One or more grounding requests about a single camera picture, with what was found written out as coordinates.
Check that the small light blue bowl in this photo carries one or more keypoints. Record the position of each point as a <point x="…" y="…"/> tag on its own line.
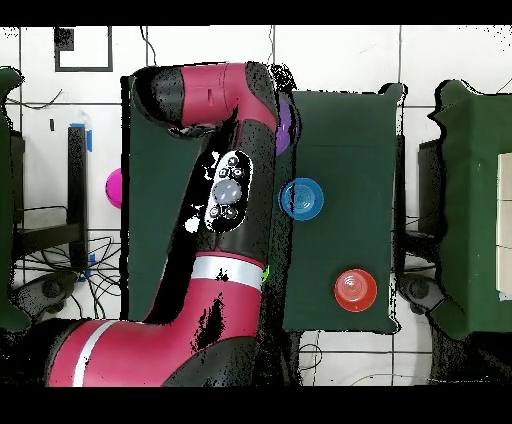
<point x="304" y="199"/>

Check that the magenta bowl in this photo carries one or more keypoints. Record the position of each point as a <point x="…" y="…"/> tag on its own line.
<point x="115" y="188"/>

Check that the neighbouring green table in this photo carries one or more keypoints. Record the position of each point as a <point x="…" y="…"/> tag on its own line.
<point x="472" y="200"/>
<point x="6" y="200"/>

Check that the orange bowl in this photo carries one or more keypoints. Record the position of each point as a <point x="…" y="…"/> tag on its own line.
<point x="356" y="290"/>

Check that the dark green table cloth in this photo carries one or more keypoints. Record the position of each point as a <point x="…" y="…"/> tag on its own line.
<point x="340" y="140"/>

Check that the black pedestal leg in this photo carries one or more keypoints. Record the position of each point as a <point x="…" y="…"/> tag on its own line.
<point x="44" y="290"/>
<point x="420" y="290"/>

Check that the white box stack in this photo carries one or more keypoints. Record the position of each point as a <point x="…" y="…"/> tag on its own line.
<point x="506" y="224"/>

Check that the black square frame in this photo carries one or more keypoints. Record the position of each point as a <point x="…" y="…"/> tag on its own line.
<point x="110" y="48"/>

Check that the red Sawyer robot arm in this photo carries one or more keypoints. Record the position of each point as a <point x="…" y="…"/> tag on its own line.
<point x="224" y="300"/>

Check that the large purple bowl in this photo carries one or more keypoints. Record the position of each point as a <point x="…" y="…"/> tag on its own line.
<point x="284" y="128"/>

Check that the green cup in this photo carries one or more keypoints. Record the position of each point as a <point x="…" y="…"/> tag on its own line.
<point x="265" y="274"/>

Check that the black metal stand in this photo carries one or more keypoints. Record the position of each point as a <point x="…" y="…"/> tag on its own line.
<point x="77" y="180"/>

